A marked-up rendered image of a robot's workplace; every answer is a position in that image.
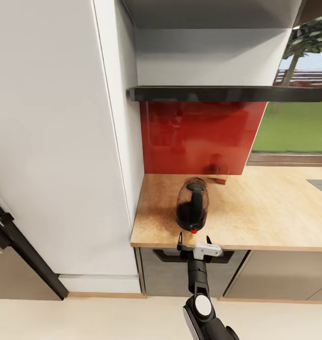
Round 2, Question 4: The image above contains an electric kettle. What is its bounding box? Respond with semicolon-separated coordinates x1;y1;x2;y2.
175;177;209;231

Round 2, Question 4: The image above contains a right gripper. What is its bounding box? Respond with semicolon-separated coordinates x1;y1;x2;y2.
177;236;212;273

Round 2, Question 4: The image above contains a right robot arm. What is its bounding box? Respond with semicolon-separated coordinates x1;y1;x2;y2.
177;236;240;340

